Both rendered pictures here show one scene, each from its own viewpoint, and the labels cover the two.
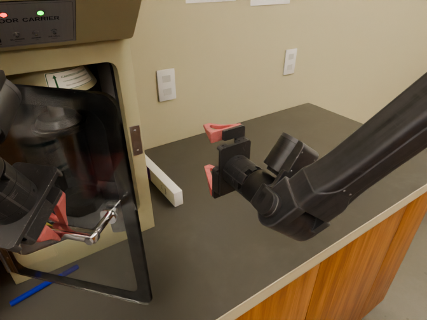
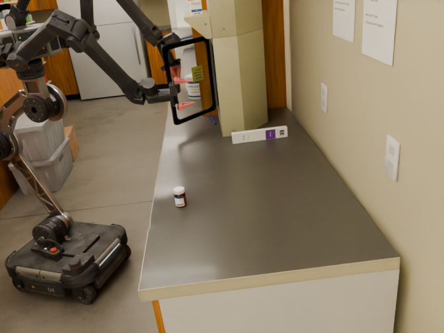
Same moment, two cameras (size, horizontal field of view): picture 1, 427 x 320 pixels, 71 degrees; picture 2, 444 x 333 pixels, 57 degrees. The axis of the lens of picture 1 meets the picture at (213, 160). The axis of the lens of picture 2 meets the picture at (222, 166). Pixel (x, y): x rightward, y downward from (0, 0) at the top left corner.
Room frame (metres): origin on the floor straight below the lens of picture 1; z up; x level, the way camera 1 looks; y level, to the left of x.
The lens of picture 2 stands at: (1.57, -1.46, 1.66)
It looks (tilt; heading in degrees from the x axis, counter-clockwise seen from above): 25 degrees down; 122
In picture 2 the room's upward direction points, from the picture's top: 6 degrees counter-clockwise
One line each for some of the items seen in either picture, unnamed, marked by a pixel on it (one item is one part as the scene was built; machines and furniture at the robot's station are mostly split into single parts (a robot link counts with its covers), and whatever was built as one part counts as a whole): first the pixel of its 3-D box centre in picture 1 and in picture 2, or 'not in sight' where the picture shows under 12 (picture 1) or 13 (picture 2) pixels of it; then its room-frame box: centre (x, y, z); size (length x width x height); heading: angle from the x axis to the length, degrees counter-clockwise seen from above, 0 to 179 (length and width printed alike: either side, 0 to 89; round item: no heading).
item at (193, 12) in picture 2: not in sight; (195, 7); (0.48, 0.20, 1.54); 0.05 x 0.05 x 0.06; 41
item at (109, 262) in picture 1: (50, 207); (191, 80); (0.37, 0.26, 1.19); 0.30 x 0.01 x 0.40; 76
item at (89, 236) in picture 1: (77, 224); not in sight; (0.32, 0.19, 1.20); 0.10 x 0.05 x 0.03; 76
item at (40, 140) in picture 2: not in sight; (35, 133); (-1.81, 0.75, 0.49); 0.60 x 0.42 x 0.33; 123
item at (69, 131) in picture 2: not in sight; (60, 145); (-2.18, 1.24, 0.14); 0.41 x 0.32 x 0.28; 129
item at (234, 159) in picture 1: (241, 173); (166, 94); (0.44, -0.05, 1.20); 0.07 x 0.07 x 0.10; 33
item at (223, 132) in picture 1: (219, 140); (181, 85); (0.50, -0.01, 1.24); 0.09 x 0.07 x 0.07; 33
